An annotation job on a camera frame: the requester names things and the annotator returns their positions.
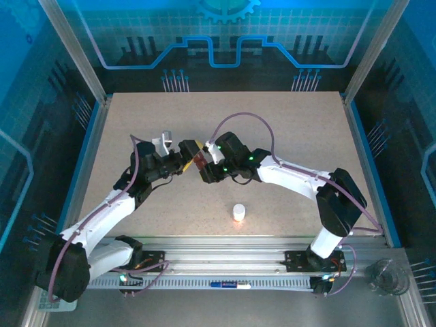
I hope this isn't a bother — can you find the grey slotted cable duct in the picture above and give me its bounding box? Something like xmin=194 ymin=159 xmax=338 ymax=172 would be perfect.
xmin=80 ymin=275 xmax=315 ymax=291

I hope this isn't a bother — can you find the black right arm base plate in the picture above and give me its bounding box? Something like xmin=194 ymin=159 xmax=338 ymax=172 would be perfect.
xmin=284 ymin=250 xmax=347 ymax=273

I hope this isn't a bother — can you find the blue and white marker pen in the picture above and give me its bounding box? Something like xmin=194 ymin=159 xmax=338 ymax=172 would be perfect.
xmin=210 ymin=281 xmax=252 ymax=290

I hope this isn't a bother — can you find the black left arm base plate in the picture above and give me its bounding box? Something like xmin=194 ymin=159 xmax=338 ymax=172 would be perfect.
xmin=136 ymin=250 xmax=167 ymax=273

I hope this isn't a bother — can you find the blue table edge strip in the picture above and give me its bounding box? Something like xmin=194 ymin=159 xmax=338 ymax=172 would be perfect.
xmin=50 ymin=100 xmax=105 ymax=248
xmin=349 ymin=100 xmax=403 ymax=248

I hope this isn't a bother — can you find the white desk calculator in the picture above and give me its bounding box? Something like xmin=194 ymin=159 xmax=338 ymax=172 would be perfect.
xmin=36 ymin=288 xmax=78 ymax=313

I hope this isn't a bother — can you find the aluminium frame post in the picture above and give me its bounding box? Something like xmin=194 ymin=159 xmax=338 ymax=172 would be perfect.
xmin=341 ymin=0 xmax=411 ymax=105
xmin=37 ymin=0 xmax=114 ymax=105

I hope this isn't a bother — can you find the aluminium mounting rail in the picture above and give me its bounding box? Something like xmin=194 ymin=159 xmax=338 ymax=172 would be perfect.
xmin=47 ymin=235 xmax=406 ymax=277

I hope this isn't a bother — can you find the clear glass beaker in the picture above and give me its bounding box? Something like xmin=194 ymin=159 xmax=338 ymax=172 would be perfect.
xmin=365 ymin=258 xmax=412 ymax=297

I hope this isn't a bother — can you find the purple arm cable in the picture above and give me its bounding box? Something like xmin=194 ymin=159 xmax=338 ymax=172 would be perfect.
xmin=47 ymin=134 xmax=171 ymax=304
xmin=209 ymin=111 xmax=384 ymax=298

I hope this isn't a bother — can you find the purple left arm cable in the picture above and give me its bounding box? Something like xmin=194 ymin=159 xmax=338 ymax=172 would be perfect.
xmin=47 ymin=134 xmax=171 ymax=304

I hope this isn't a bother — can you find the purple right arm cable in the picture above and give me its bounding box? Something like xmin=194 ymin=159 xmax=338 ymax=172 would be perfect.
xmin=209 ymin=111 xmax=384 ymax=298

